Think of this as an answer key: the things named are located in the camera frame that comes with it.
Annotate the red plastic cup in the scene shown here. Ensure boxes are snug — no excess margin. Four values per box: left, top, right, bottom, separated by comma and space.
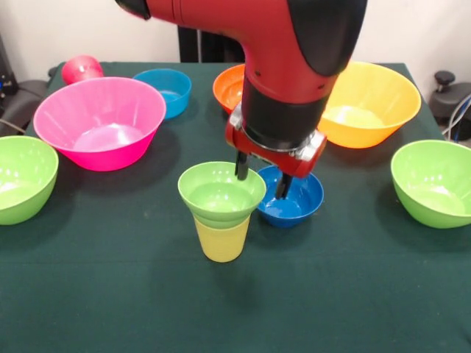
60, 54, 105, 86

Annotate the yellow plastic cup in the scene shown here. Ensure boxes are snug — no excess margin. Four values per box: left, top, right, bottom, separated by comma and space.
193, 215, 252, 263

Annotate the small green plastic bowl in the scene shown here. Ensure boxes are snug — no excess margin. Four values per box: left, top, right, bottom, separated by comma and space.
177, 160, 267, 229

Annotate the large green plastic bowl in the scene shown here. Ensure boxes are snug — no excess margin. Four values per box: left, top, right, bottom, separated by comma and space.
0, 135, 60, 227
390, 139, 471, 229

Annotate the dark blue plastic bowl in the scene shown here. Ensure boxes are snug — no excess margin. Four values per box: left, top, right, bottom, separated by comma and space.
256, 164, 325, 228

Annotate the light blue cable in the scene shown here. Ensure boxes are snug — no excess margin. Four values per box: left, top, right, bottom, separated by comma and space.
441, 93, 471, 141

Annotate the large pink plastic bowl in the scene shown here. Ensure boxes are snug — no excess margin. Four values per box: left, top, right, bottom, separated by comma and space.
32, 76, 167, 172

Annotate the black computer tower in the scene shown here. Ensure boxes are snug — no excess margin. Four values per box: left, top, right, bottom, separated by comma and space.
0, 32, 18, 97

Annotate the red-orange plastic bowl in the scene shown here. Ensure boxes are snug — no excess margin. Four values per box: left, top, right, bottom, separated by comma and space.
212, 64, 247, 115

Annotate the dark green tablecloth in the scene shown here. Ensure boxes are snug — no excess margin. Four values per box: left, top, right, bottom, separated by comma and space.
0, 60, 471, 353

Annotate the light blue plastic bowl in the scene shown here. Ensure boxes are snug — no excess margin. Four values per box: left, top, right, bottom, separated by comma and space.
132, 68, 193, 120

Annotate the large orange plastic bowl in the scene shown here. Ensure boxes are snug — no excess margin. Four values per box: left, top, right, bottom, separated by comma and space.
318, 60, 422, 149

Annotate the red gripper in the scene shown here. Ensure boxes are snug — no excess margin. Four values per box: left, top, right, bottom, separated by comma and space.
224, 121, 327, 200

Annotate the grey cable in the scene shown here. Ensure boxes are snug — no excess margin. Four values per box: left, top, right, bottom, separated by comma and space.
0, 118, 26, 134

